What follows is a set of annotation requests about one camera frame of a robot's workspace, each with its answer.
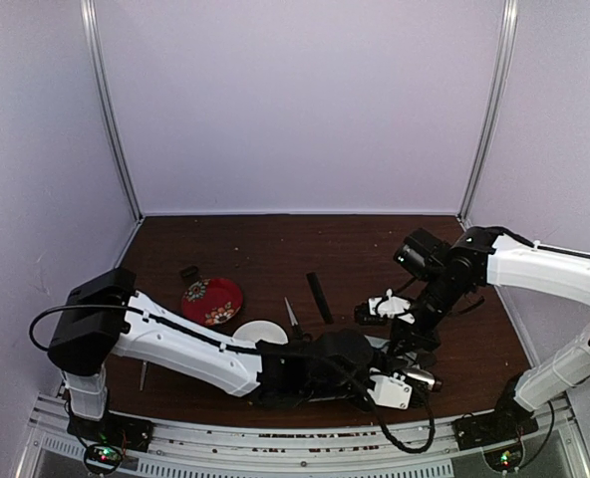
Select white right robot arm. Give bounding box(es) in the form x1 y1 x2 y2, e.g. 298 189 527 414
389 226 590 440

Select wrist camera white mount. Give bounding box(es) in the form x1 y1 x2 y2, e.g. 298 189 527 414
367 368 413 410
354 289 415 326

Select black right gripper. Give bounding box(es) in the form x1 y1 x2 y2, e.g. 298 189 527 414
387 270 469 358

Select aluminium corner post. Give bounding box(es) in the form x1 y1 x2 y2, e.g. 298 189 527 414
456 0 519 229
80 0 144 222

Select silver hair clipper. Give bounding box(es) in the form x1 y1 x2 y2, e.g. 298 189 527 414
401 367 443 392

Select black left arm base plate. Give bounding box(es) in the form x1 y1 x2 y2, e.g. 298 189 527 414
67 412 153 452

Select grey zip pouch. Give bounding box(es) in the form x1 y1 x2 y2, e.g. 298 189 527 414
365 335 401 358

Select left aluminium corner post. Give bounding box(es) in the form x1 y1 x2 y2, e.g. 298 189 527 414
80 0 144 222

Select red floral plate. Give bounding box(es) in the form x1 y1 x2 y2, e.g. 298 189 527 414
180 278 243 327

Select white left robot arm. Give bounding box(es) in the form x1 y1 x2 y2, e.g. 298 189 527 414
29 268 376 442

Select right aluminium corner post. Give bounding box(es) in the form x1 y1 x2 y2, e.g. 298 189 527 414
456 0 519 229

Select white ceramic bowl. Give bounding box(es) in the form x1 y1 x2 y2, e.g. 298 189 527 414
232 320 289 345

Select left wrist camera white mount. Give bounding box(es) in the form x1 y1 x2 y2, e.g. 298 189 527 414
367 368 413 410

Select black comb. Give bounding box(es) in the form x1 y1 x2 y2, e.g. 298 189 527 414
306 272 334 325

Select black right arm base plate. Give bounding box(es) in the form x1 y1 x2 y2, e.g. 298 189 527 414
452 411 539 451

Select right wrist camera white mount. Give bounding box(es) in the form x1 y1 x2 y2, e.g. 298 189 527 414
354 289 415 326

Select black handled scissors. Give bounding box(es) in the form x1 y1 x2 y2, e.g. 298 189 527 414
284 298 312 341
139 361 148 391

